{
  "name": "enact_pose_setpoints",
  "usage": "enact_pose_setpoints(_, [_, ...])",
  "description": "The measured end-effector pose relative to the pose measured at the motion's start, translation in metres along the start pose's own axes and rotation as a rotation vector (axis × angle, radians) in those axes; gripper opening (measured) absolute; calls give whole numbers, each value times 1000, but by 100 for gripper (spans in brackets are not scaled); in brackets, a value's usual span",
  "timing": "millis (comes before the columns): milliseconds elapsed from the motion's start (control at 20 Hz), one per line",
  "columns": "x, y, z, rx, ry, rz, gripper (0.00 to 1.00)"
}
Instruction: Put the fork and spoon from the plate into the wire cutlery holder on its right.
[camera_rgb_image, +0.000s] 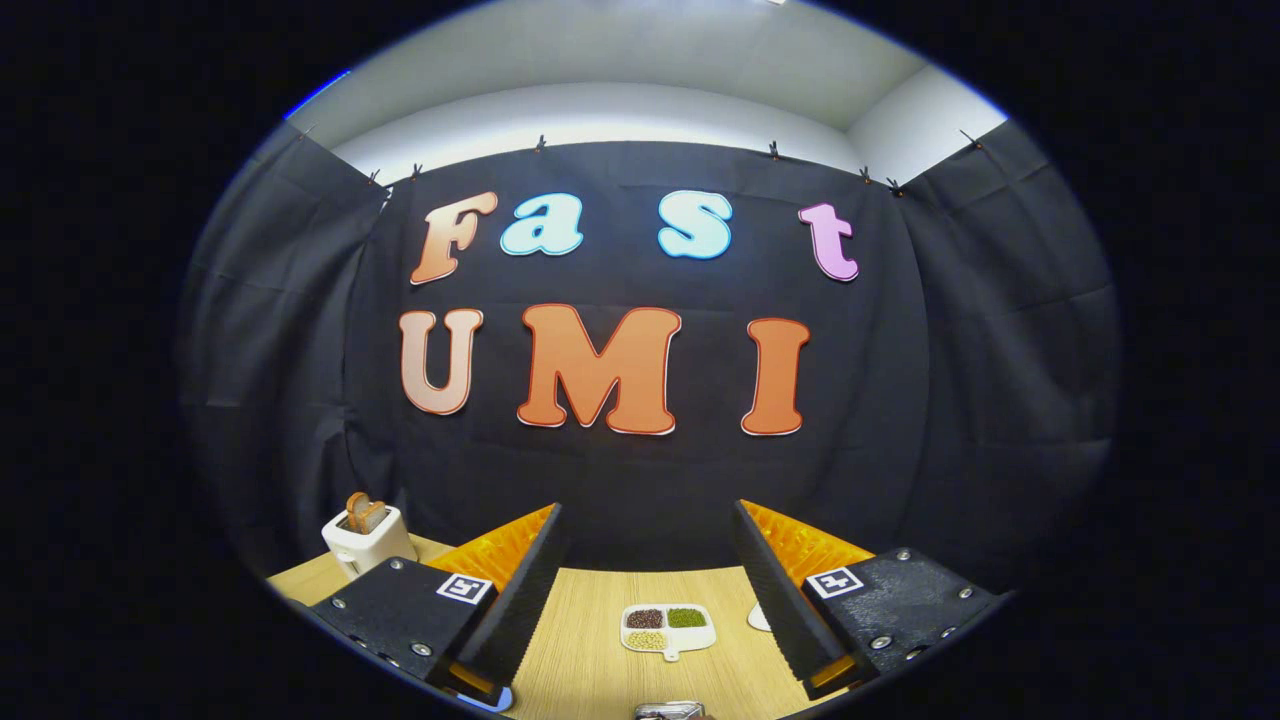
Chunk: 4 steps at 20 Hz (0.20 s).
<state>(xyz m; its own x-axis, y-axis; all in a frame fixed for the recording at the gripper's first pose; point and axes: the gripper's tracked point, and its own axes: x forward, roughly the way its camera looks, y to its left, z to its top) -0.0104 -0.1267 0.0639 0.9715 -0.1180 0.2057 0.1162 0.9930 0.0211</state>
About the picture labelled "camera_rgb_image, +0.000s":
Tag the dark brown beans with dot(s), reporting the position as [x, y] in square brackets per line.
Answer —
[645, 618]

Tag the green beans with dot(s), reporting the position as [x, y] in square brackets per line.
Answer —
[686, 618]

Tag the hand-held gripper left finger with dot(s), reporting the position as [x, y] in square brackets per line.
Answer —
[515, 600]

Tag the white toaster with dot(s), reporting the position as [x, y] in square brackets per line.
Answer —
[375, 550]

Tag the yellow soybeans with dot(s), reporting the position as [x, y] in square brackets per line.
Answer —
[647, 641]

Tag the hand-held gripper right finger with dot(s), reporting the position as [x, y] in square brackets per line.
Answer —
[780, 600]

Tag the small white tray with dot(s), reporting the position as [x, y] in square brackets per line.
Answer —
[758, 619]

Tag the white divided dish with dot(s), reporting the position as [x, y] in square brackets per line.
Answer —
[702, 641]

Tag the blue plate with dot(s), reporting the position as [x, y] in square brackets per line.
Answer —
[492, 700]

